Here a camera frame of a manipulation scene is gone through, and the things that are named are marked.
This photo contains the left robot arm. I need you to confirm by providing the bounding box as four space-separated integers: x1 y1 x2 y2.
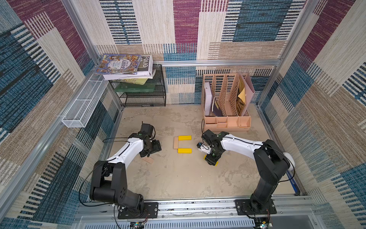
89 123 162 213

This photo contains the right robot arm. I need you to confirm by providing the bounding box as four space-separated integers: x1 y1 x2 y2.
197 130 295 214

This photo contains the pink desk organizer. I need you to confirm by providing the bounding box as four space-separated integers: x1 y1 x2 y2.
201 73 255 132

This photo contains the colourful picture book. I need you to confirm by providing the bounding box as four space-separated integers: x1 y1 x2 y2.
95 54 142 74

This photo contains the dark notebook in organizer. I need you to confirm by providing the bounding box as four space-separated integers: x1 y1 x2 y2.
211 97 224 117

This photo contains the yellow paper in organizer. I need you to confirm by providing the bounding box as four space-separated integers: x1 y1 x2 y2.
237 87 246 106

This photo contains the white mesh wall basket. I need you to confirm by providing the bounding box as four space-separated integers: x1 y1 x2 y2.
62 74 108 128

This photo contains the white binder in organizer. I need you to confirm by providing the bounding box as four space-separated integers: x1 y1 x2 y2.
204 82 213 116

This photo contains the black and white Folio book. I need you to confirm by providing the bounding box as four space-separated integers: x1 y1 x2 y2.
101 55 155 80

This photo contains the green folder on shelf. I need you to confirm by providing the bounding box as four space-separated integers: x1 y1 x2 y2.
114 83 155 93

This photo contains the black wire shelf rack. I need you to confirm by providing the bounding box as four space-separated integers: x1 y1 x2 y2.
110 65 166 108

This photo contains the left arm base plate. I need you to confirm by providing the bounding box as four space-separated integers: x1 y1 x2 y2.
117 202 159 219

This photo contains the natural wood block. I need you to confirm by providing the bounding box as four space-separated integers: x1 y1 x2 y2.
173 136 179 149
141 156 154 164

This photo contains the white round device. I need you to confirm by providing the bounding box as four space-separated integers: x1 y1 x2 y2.
284 152 295 171

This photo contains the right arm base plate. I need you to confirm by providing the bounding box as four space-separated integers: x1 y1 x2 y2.
234 199 277 216

